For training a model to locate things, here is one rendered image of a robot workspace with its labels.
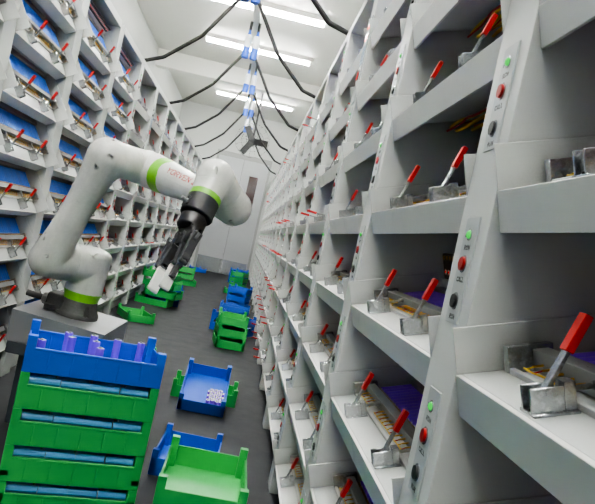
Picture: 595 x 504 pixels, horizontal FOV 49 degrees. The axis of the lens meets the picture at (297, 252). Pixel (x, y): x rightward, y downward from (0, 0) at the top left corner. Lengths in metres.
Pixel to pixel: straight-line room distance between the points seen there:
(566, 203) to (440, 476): 0.33
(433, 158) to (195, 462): 0.99
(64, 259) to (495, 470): 1.75
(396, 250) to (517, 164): 0.71
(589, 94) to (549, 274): 0.20
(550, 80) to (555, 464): 0.41
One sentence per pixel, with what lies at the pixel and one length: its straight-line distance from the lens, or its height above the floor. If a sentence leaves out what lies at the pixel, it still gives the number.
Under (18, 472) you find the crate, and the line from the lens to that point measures 1.62.
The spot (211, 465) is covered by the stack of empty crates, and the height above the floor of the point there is 0.18.
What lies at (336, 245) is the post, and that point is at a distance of 2.10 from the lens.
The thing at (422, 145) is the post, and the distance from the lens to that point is 1.45.
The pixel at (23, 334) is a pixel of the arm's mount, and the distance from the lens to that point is 2.36.
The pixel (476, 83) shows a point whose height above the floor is 1.06.
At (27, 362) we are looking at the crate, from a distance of 1.54.
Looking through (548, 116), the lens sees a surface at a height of 0.98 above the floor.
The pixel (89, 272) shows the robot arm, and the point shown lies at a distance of 2.36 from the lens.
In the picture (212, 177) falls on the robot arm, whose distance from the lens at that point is 1.83.
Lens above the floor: 0.79
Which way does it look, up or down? 1 degrees down
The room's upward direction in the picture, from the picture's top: 12 degrees clockwise
